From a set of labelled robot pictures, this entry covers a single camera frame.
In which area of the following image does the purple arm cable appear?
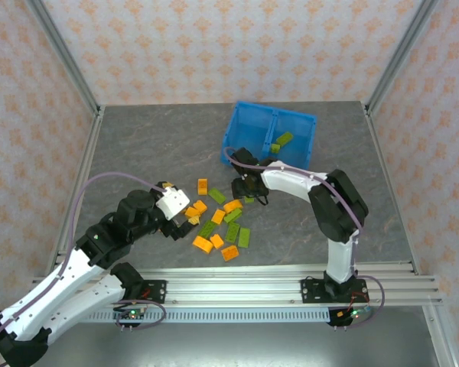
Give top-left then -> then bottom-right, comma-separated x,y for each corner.
0,171 -> 169,367
222,147 -> 386,330

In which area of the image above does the grey slotted cable duct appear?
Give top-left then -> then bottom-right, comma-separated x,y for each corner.
87,308 -> 330,324

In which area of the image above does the aluminium lower frame rail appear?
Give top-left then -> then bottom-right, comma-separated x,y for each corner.
420,305 -> 459,367

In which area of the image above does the blue divided plastic bin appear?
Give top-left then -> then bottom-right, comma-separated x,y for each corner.
219,100 -> 318,171

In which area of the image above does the aluminium frame post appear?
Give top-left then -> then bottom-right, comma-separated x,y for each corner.
24,0 -> 103,115
365,0 -> 441,114

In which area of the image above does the aluminium base beam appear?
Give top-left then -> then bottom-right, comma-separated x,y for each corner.
30,261 -> 444,307

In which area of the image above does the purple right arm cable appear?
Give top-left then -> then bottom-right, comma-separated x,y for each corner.
222,147 -> 386,330

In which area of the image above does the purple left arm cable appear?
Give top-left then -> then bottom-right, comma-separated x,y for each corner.
0,171 -> 169,367

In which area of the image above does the aluminium table side rail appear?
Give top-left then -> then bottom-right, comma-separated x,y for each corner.
363,102 -> 422,274
47,106 -> 105,274

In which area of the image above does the small circuit board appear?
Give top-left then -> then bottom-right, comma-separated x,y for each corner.
338,305 -> 370,320
114,307 -> 146,322

